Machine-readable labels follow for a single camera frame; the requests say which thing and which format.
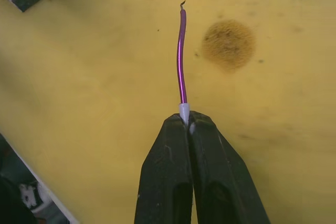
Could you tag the white object under table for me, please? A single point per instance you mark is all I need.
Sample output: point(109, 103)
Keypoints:
point(30, 193)

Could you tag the purple candle with white base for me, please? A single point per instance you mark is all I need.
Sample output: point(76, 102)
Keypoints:
point(181, 58)

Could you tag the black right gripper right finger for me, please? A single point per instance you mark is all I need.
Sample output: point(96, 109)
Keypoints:
point(223, 179)

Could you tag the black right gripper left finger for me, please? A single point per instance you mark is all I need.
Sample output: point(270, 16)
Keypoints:
point(164, 171)

